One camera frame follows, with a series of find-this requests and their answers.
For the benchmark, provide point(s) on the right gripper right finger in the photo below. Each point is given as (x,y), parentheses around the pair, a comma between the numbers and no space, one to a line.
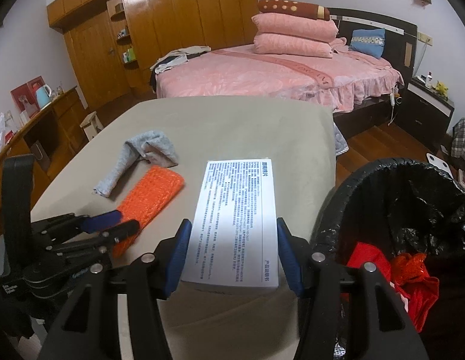
(288,258)

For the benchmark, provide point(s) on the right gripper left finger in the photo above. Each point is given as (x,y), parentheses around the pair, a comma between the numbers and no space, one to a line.
(177,257)

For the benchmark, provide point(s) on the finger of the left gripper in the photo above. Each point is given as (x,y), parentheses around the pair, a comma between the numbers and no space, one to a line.
(120,237)
(101,222)

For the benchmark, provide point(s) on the white blue medicine box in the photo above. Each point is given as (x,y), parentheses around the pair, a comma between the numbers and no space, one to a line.
(233,246)

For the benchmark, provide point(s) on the orange foam net sleeve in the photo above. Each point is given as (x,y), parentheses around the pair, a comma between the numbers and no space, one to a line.
(146,200)

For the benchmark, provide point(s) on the red cloth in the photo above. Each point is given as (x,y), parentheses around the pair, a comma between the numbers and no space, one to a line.
(368,253)

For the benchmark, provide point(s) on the red plastic bag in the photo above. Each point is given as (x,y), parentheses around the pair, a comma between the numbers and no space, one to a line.
(418,290)

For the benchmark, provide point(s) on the black lined trash bin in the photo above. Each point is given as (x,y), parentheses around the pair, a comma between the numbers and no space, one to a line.
(400,205)

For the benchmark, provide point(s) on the wooden sideboard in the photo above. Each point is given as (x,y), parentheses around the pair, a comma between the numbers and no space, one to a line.
(54,137)

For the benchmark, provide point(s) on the small white wooden stool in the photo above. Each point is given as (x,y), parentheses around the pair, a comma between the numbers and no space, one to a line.
(91,125)

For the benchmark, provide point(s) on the grey cloth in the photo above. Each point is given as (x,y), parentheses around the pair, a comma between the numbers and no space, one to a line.
(152,146)

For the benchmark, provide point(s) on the light blue kettle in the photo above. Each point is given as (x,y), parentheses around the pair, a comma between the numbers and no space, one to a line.
(43,95)

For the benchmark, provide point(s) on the red gift box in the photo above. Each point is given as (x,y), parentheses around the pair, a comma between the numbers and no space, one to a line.
(24,96)

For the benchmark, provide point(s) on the white bathroom scale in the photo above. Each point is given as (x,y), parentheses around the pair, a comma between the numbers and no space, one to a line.
(439,164)

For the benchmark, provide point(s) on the clothes pile on bed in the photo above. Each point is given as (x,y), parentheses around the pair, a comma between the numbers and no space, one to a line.
(174,59)

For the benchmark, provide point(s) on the pink covered bed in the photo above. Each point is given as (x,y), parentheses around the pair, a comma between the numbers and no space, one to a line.
(340,83)

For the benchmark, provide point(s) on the black white nightstand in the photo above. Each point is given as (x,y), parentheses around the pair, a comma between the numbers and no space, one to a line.
(424,114)

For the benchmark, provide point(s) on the wooden wardrobe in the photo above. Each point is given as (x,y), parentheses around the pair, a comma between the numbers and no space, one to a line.
(113,43)

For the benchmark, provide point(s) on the plaid bag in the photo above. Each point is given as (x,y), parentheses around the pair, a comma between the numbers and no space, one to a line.
(458,140)

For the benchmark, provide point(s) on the lower pink pillow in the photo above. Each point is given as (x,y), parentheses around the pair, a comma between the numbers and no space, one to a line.
(278,44)

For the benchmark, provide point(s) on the pink pillow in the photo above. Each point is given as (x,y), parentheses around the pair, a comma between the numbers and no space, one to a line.
(278,44)
(312,29)

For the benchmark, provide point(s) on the yellow plush toy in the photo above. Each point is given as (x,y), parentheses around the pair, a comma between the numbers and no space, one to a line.
(441,89)

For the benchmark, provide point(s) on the white bottle on nightstand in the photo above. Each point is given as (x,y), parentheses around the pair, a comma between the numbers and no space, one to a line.
(429,80)

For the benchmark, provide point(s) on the blue cushion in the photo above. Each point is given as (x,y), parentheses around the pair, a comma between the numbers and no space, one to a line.
(369,42)

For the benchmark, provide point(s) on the upper pink pillow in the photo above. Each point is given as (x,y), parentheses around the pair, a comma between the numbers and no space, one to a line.
(312,29)

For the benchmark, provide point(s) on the black headboard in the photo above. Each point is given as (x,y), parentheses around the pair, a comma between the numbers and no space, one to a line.
(400,36)

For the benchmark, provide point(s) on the brown dotted bolster pillow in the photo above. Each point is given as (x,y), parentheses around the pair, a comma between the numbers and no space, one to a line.
(294,8)

